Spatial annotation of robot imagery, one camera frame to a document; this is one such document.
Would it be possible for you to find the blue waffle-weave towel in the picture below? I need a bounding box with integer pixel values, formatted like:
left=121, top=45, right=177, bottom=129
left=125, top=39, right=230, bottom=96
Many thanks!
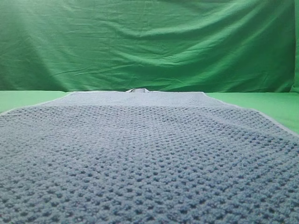
left=0, top=90, right=299, bottom=224

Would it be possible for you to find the green backdrop cloth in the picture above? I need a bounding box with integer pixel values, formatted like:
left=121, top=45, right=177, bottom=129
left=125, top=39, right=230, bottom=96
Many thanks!
left=0, top=0, right=299, bottom=92

